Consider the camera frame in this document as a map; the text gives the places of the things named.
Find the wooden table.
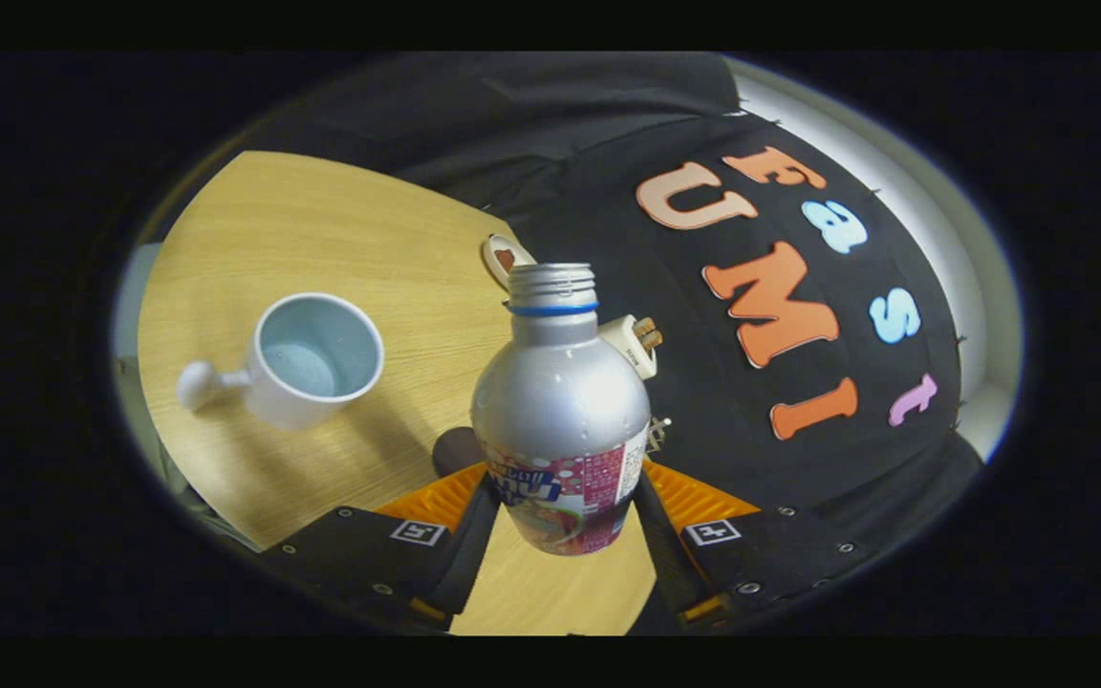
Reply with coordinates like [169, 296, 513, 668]
[137, 150, 657, 636]

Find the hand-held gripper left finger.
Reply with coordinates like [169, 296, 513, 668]
[259, 462, 504, 632]

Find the beige round plate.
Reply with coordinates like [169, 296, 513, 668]
[482, 233, 538, 291]

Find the white cup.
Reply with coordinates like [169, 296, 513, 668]
[177, 292, 386, 431]

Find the dark brown round coaster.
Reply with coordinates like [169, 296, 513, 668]
[432, 426, 486, 479]

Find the black backdrop cloth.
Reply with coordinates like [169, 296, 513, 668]
[245, 53, 986, 632]

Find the white toaster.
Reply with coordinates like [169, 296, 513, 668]
[598, 314, 664, 381]

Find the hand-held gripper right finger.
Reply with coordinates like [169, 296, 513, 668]
[632, 459, 886, 632]

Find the silver bottle with pink label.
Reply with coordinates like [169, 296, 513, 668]
[470, 263, 652, 557]

